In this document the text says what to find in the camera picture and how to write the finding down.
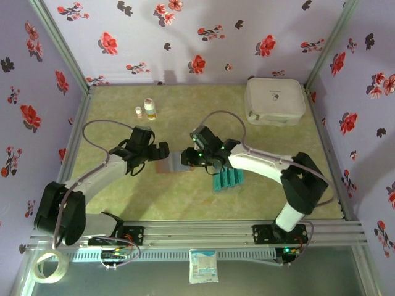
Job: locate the clear adhesive tape roll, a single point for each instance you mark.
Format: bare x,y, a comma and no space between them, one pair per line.
64,268

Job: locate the long aluminium base rail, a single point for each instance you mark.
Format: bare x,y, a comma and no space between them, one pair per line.
197,232

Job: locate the large white pill bottle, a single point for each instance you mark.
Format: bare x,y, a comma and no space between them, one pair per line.
150,111

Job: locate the white zippered medicine pouch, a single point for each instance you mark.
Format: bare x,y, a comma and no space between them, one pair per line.
274,101

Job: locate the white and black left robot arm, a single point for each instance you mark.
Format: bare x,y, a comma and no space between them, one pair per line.
92,179

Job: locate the white and blue gauze packet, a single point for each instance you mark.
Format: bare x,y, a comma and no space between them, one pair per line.
203,266

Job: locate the pink leather card holder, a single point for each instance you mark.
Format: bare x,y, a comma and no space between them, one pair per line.
171,165

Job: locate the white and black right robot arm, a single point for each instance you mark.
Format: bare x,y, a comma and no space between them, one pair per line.
259,163

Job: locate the aluminium frame post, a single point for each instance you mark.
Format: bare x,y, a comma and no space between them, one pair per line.
61,46
329,46

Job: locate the aluminium side rail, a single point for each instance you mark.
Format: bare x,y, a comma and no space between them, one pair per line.
86,108
330,154

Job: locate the small white pill bottle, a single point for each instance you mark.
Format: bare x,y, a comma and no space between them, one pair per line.
139,111

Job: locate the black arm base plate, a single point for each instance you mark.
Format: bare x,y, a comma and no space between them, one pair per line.
260,234
135,234

